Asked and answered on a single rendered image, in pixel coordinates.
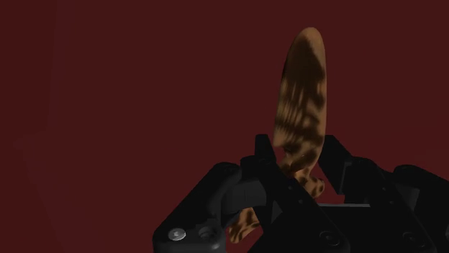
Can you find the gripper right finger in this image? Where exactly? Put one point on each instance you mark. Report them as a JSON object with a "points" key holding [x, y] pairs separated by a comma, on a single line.
{"points": [[378, 196]]}

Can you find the brown wooden spoon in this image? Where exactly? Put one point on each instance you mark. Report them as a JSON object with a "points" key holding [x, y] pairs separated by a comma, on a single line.
{"points": [[302, 105]]}

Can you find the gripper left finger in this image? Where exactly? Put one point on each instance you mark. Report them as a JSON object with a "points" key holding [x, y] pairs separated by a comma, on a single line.
{"points": [[266, 196]]}

